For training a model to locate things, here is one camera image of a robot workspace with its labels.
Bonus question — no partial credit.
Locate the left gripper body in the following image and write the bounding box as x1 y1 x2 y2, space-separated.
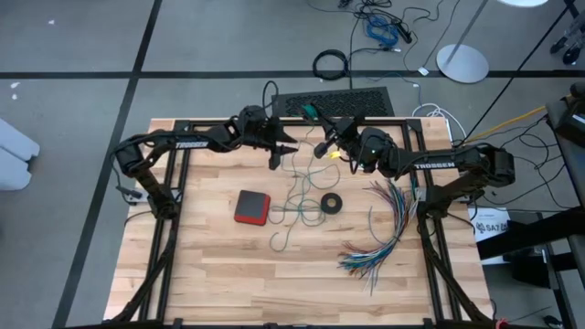
237 105 287 150

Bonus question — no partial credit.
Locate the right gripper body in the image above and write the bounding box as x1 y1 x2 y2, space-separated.
327 119 367 153

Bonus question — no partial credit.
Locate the black reel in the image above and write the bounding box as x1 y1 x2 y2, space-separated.
320 192 344 216

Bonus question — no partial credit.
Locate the thin green cord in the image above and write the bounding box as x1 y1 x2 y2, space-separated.
268 103 343 253

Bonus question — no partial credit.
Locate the black perforated computer case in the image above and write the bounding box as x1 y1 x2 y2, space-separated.
270 86 396 119

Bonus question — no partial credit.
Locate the red box with black base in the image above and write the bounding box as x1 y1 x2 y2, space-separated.
233 189 271 227

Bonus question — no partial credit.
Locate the grey lamp stand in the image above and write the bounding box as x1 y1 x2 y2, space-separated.
434 0 491 85

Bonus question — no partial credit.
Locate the white printed sign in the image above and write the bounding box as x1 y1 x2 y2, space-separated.
467 207 511 267

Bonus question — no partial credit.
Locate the black metal stand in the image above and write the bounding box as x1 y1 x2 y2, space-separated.
474 205 585 276

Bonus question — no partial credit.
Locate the white bulky object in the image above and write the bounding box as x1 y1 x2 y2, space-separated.
0 118 41 193

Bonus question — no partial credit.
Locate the coiled black floor cable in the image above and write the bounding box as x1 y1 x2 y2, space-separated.
312 48 351 83

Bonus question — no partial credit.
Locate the green cable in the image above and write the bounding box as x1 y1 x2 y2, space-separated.
108 118 495 329

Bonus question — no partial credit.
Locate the white floor cable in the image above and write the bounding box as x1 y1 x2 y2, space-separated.
410 103 468 147

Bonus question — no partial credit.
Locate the coiled blue floor cable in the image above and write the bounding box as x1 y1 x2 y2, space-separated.
365 15 400 48

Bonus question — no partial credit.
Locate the bundle of coloured wires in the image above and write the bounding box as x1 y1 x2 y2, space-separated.
336 176 420 297

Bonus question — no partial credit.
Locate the grey clamp with black handle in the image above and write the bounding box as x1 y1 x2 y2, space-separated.
114 184 153 205

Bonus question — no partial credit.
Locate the yellow cable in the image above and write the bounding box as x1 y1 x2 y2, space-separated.
464 105 548 143

